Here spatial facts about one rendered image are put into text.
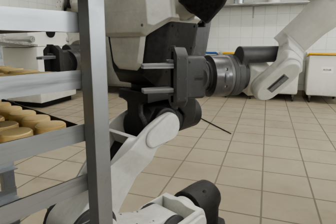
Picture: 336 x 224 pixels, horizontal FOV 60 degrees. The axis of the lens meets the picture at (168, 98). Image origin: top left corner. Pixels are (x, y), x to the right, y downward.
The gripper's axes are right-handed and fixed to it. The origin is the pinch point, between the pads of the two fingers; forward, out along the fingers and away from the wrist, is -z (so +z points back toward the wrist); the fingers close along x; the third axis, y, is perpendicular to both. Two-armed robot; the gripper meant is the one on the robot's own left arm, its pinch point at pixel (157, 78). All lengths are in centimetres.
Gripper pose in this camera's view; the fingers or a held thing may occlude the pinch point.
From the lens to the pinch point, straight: 57.8
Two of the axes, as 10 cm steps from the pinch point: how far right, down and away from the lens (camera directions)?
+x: 0.0, -9.8, -1.9
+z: 9.5, -0.6, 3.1
